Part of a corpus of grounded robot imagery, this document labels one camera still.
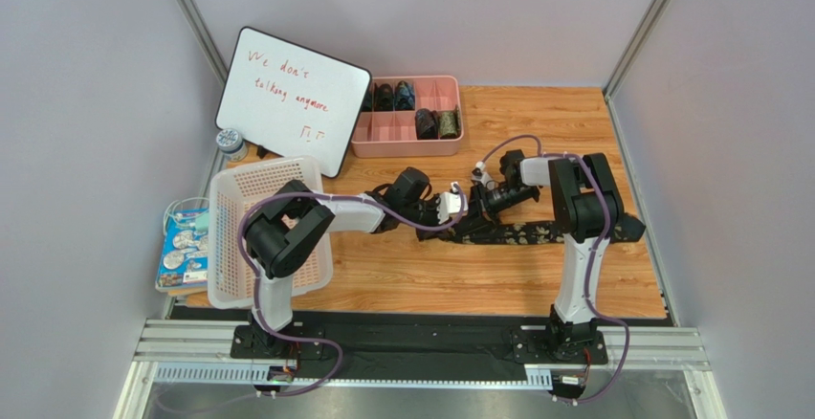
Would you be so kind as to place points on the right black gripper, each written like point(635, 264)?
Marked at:
point(488, 199)

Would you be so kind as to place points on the black floral patterned tie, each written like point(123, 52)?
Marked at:
point(628, 230)

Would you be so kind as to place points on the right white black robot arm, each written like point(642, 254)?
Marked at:
point(586, 205)

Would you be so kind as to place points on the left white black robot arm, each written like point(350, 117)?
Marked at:
point(277, 235)

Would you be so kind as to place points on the pink divided organizer box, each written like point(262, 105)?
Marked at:
point(392, 134)

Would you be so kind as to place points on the black glossy rolled tie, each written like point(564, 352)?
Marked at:
point(426, 124)

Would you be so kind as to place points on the olive green rolled tie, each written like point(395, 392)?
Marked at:
point(448, 124)

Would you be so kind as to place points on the dark blue rolled tie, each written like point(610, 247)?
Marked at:
point(404, 96)

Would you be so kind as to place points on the black rolled tie far left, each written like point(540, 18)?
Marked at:
point(367, 104)

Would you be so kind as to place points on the small black clip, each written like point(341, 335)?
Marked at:
point(262, 150)

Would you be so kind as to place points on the white whiteboard with red writing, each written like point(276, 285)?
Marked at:
point(292, 100)

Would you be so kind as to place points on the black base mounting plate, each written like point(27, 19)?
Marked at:
point(406, 347)

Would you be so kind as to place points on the small blue white jar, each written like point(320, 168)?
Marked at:
point(232, 144)

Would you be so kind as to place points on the white plastic mesh basket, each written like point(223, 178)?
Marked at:
point(232, 192)

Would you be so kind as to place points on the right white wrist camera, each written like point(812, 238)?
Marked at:
point(481, 176)

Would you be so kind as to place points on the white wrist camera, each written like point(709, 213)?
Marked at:
point(481, 176)
point(452, 204)

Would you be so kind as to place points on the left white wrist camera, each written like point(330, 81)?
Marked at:
point(452, 204)

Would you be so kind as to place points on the aluminium frame rail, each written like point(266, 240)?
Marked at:
point(180, 369)

